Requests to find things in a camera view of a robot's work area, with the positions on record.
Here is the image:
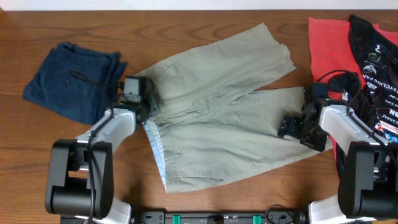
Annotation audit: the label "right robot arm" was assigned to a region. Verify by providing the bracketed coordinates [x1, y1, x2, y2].
[277, 98, 397, 223]

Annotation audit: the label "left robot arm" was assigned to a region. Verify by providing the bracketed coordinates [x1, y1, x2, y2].
[44, 91, 160, 223]

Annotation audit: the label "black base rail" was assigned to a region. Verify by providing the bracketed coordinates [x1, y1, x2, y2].
[134, 208, 310, 224]

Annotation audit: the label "red orange t-shirt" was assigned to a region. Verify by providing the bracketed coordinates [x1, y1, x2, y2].
[308, 17, 398, 161]

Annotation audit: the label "folded navy blue garment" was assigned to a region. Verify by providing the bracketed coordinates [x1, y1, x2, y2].
[23, 42, 127, 125]

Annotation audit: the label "khaki green shorts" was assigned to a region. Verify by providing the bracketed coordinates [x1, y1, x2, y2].
[140, 24, 316, 194]

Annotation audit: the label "black printed cycling jersey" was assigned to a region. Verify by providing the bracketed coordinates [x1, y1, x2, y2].
[326, 14, 398, 181]

